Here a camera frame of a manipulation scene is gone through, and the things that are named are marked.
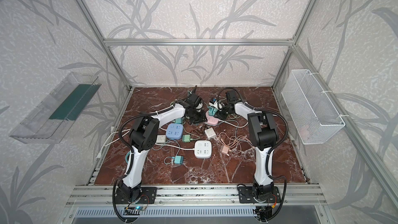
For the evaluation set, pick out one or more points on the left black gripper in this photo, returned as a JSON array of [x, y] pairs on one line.
[[197, 115]]

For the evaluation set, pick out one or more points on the white charger plug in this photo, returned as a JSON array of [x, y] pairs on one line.
[[210, 133]]

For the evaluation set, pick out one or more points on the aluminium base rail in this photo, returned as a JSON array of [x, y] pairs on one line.
[[195, 195]]

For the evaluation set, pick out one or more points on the clear plastic wall bin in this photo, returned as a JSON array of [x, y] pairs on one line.
[[49, 122]]

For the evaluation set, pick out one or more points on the white charger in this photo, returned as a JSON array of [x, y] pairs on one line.
[[161, 139]]

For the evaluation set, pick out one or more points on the white wire mesh basket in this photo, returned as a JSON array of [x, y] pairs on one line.
[[315, 117]]

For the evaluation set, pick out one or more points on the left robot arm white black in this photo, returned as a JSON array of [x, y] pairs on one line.
[[139, 135]]

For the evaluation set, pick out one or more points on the pink power strip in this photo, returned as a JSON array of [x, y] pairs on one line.
[[212, 121]]

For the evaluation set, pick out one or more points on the blue power strip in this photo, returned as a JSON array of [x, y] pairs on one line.
[[174, 131]]

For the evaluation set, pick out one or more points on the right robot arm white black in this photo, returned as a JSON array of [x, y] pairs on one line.
[[263, 135]]

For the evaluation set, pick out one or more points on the green charger plug front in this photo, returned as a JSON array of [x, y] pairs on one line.
[[186, 138]]

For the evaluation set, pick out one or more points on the white power strip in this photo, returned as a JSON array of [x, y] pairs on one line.
[[202, 149]]

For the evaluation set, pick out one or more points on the teal charger plug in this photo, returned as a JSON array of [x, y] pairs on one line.
[[178, 160]]

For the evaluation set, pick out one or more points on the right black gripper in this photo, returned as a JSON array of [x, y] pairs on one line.
[[220, 111]]

